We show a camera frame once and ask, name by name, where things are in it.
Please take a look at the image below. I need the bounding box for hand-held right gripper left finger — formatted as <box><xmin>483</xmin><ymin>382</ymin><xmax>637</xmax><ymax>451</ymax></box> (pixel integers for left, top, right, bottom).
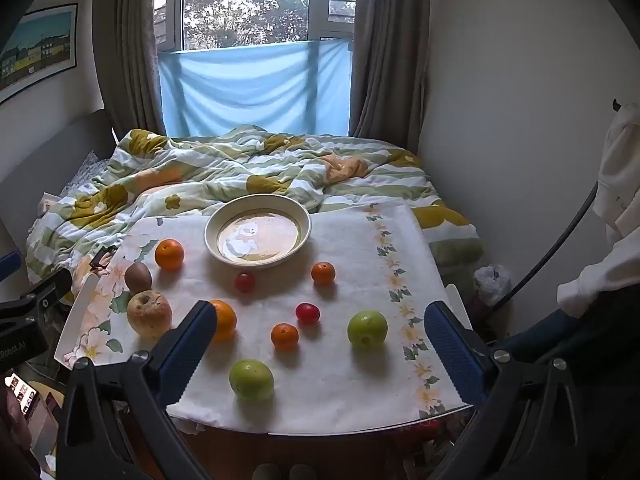
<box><xmin>54</xmin><ymin>300</ymin><xmax>219</xmax><ymax>480</ymax></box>

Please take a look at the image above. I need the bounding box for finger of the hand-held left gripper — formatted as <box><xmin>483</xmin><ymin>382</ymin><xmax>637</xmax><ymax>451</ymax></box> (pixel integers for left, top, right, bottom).
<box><xmin>0</xmin><ymin>251</ymin><xmax>22</xmax><ymax>282</ymax></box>
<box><xmin>0</xmin><ymin>268</ymin><xmax>74</xmax><ymax>317</ymax></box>

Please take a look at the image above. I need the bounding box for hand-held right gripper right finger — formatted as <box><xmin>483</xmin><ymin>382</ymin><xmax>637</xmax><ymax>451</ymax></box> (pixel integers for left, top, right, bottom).
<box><xmin>424</xmin><ymin>301</ymin><xmax>589</xmax><ymax>480</ymax></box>

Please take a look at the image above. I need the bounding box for large orange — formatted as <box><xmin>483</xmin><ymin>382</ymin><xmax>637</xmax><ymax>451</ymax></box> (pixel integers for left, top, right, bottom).
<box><xmin>209</xmin><ymin>299</ymin><xmax>238</xmax><ymax>344</ymax></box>
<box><xmin>154</xmin><ymin>239</ymin><xmax>185</xmax><ymax>271</ymax></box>

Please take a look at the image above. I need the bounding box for wrinkled yellow-brown apple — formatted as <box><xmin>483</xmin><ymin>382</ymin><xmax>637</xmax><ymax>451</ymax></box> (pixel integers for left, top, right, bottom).
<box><xmin>126</xmin><ymin>290</ymin><xmax>173</xmax><ymax>339</ymax></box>

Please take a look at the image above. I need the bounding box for green apple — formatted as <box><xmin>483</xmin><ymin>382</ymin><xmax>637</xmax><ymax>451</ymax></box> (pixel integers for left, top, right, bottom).
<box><xmin>347</xmin><ymin>310</ymin><xmax>389</xmax><ymax>349</ymax></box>
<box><xmin>229</xmin><ymin>359</ymin><xmax>275</xmax><ymax>400</ymax></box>

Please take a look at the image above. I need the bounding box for brown kiwi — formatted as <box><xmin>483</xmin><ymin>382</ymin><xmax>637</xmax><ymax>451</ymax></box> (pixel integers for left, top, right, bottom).
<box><xmin>124</xmin><ymin>261</ymin><xmax>153</xmax><ymax>293</ymax></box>

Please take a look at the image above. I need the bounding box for small tangerine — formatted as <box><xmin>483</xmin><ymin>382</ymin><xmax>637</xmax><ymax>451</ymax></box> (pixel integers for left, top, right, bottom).
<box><xmin>311</xmin><ymin>261</ymin><xmax>336</xmax><ymax>287</ymax></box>
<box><xmin>270</xmin><ymin>323</ymin><xmax>300</xmax><ymax>351</ymax></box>

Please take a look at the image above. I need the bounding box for cream ceramic bowl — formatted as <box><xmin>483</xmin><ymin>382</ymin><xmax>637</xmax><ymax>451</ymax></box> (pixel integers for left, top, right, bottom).
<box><xmin>204</xmin><ymin>193</ymin><xmax>312</xmax><ymax>272</ymax></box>

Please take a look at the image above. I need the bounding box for smartphone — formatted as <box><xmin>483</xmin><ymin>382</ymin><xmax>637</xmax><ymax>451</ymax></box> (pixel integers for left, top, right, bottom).
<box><xmin>5</xmin><ymin>372</ymin><xmax>41</xmax><ymax>423</ymax></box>

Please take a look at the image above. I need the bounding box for white plastic bag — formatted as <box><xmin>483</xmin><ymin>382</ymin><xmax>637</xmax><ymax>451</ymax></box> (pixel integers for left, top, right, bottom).
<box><xmin>472</xmin><ymin>264</ymin><xmax>513</xmax><ymax>308</ymax></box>

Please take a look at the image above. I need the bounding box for dark blue cloth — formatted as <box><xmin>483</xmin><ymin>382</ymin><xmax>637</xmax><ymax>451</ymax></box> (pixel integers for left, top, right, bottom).
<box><xmin>500</xmin><ymin>305</ymin><xmax>640</xmax><ymax>361</ymax></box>

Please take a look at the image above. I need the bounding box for grey patterned pillow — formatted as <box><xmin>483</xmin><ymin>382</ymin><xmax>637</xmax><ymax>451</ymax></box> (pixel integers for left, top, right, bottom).
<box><xmin>60</xmin><ymin>150</ymin><xmax>108</xmax><ymax>196</ymax></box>

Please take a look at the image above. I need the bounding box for grey bed headboard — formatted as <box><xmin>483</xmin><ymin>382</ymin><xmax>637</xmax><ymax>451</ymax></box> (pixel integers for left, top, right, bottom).
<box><xmin>0</xmin><ymin>109</ymin><xmax>118</xmax><ymax>211</ymax></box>

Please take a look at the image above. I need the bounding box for floral white tablecloth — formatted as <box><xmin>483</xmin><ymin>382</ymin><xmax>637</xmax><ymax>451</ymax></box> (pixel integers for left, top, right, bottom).
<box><xmin>62</xmin><ymin>202</ymin><xmax>473</xmax><ymax>436</ymax></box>

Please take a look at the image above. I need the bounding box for striped floral quilt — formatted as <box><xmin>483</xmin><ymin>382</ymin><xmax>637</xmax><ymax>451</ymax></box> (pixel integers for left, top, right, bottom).
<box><xmin>25</xmin><ymin>125</ymin><xmax>483</xmax><ymax>306</ymax></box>

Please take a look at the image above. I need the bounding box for white hanging garment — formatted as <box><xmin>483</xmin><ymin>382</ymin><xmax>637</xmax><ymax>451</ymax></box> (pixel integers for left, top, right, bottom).
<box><xmin>556</xmin><ymin>105</ymin><xmax>640</xmax><ymax>318</ymax></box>

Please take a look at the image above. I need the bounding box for grey-brown curtain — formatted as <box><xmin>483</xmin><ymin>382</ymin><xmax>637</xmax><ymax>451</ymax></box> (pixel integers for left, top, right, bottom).
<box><xmin>92</xmin><ymin>0</ymin><xmax>188</xmax><ymax>136</ymax></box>
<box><xmin>347</xmin><ymin>0</ymin><xmax>431</xmax><ymax>153</ymax></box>

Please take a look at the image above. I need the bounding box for light blue window cloth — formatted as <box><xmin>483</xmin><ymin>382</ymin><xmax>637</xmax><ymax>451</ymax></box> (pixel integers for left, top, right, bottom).
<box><xmin>158</xmin><ymin>40</ymin><xmax>351</xmax><ymax>138</ymax></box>

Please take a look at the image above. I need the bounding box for window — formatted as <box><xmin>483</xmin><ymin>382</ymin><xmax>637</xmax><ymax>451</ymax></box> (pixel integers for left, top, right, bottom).
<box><xmin>155</xmin><ymin>0</ymin><xmax>361</xmax><ymax>53</ymax></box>

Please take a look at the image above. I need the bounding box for black cable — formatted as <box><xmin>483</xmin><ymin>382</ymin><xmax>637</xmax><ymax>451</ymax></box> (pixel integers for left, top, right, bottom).
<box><xmin>500</xmin><ymin>182</ymin><xmax>600</xmax><ymax>308</ymax></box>

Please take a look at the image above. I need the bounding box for wall poster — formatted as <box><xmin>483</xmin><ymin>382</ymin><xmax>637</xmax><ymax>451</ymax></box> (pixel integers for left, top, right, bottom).
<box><xmin>0</xmin><ymin>2</ymin><xmax>79</xmax><ymax>106</ymax></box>

